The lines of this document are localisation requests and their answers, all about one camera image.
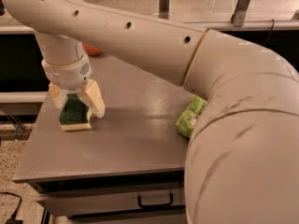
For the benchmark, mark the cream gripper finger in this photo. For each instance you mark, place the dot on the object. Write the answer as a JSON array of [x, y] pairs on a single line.
[[58, 95], [91, 96]]

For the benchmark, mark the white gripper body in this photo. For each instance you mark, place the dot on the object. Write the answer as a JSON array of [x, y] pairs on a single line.
[[69, 75]]

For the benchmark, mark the green and yellow sponge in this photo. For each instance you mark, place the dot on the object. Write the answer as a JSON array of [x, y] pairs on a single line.
[[75, 116]]

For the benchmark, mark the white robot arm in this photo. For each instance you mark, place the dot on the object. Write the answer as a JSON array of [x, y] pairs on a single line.
[[242, 164]]

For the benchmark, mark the red apple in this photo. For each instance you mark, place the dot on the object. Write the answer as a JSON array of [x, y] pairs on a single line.
[[92, 51]]

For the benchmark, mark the green Dang chips bag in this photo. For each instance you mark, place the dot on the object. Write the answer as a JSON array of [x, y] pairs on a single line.
[[188, 118]]

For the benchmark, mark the grey lower drawer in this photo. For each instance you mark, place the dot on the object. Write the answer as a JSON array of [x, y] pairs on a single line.
[[163, 219]]

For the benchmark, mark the grey drawer with black handle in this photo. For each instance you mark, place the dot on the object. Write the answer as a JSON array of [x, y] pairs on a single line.
[[106, 200]]

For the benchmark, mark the middle metal railing bracket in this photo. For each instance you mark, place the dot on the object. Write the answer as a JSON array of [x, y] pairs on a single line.
[[164, 6]]

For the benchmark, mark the metal railing bracket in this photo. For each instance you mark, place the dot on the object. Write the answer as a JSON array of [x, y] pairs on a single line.
[[239, 15], [164, 6]]

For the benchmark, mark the right metal railing bracket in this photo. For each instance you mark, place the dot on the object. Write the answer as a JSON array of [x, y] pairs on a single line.
[[239, 15]]

